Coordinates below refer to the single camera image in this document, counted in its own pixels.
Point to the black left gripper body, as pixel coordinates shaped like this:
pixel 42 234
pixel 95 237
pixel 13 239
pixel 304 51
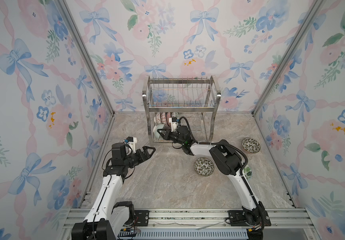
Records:
pixel 134 160

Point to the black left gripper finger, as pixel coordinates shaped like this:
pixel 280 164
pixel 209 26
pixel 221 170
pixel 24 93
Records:
pixel 148 150
pixel 144 157

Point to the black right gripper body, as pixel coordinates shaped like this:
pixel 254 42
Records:
pixel 175 138

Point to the pale green celadon bowl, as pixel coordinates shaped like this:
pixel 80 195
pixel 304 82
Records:
pixel 155 131

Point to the black floral pattern bowl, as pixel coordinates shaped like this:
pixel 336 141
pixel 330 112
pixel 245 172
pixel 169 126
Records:
pixel 168 117

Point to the red diamond pattern bowl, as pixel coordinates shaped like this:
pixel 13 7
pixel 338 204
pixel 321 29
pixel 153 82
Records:
pixel 163 118

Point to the black leaf pattern pink bowl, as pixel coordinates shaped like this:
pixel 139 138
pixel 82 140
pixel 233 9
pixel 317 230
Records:
pixel 251 145

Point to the green monstera leaf bowl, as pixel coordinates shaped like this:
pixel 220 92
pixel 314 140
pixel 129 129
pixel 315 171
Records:
pixel 247 171

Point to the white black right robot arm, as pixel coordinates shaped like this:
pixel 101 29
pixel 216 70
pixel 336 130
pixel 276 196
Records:
pixel 231 162

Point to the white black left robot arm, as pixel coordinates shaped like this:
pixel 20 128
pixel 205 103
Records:
pixel 109 192

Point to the stainless steel dish rack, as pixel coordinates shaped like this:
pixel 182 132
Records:
pixel 196 99

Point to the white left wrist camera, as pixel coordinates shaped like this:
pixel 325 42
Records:
pixel 131 141

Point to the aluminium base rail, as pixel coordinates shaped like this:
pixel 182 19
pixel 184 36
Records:
pixel 209 224

